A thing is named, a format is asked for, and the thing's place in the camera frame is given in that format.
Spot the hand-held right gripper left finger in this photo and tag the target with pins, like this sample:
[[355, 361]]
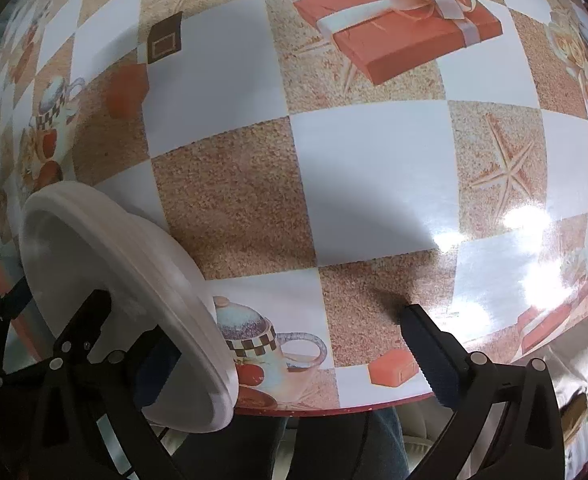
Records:
[[153, 375]]

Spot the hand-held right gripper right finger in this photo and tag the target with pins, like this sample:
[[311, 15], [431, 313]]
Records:
[[431, 355]]

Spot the white round plate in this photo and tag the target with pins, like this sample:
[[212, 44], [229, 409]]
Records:
[[123, 260]]

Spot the person's leg in jeans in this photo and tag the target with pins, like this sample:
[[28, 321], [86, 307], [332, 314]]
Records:
[[344, 445]]

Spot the white cushion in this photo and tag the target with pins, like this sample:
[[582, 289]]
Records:
[[579, 350]]

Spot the printed tablecloth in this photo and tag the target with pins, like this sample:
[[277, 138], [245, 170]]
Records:
[[374, 175]]

